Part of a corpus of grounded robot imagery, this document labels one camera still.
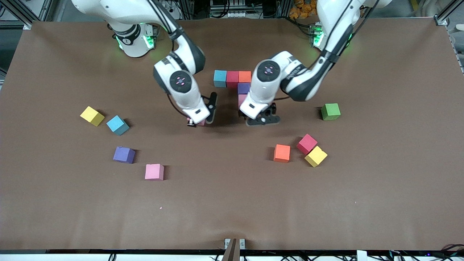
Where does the red foam cube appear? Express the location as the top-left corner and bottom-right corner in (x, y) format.
(297, 134), (318, 155)
(226, 71), (240, 89)

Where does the green foam cube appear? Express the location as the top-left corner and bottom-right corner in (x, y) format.
(320, 103), (341, 121)

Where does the yellow foam cube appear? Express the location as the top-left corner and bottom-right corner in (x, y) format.
(80, 106), (105, 127)
(304, 146), (328, 167)

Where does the large table cover sheet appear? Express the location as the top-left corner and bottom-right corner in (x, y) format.
(0, 18), (464, 251)

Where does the orange snack bag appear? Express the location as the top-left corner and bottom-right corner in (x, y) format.
(289, 0), (319, 19)

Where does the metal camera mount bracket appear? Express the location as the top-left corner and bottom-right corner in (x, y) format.
(222, 238), (246, 261)

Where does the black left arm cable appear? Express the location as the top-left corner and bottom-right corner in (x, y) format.
(272, 0), (381, 102)

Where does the aluminium frame beam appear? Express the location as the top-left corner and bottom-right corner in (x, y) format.
(0, 0), (55, 29)
(433, 0), (464, 26)

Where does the aluminium table side rail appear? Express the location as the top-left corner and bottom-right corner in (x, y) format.
(448, 25), (464, 76)

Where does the black cable bundle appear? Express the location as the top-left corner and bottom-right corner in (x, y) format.
(370, 244), (464, 261)

